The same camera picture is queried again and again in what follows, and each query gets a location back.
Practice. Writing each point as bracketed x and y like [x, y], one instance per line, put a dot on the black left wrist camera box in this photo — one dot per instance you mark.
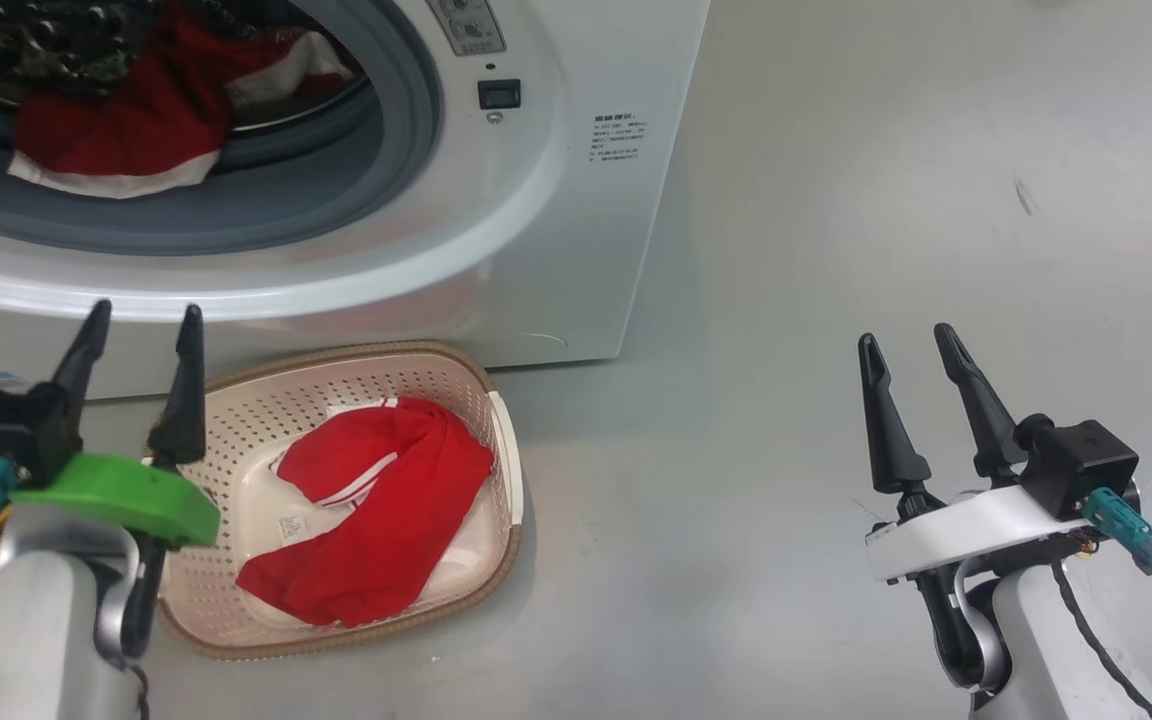
[11, 435]

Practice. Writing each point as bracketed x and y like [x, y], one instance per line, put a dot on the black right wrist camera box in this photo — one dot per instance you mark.
[1081, 465]

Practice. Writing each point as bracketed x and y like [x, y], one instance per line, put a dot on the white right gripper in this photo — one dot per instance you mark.
[966, 525]

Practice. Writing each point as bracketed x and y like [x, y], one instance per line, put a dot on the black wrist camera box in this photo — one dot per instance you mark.
[11, 435]
[1081, 465]

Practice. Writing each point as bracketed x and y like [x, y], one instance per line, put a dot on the red white-trimmed garment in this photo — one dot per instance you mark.
[396, 520]
[126, 130]

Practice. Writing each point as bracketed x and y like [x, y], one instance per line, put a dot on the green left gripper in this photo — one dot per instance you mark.
[136, 495]

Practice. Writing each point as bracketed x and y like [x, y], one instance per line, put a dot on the round filter cover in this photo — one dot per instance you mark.
[546, 342]

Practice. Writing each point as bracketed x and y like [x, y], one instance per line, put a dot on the cream perforated laundry basket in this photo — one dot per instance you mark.
[266, 420]

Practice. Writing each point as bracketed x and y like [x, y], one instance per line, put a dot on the white washing machine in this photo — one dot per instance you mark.
[536, 250]

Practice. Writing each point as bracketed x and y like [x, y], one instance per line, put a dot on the grey rating plate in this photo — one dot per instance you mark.
[466, 25]

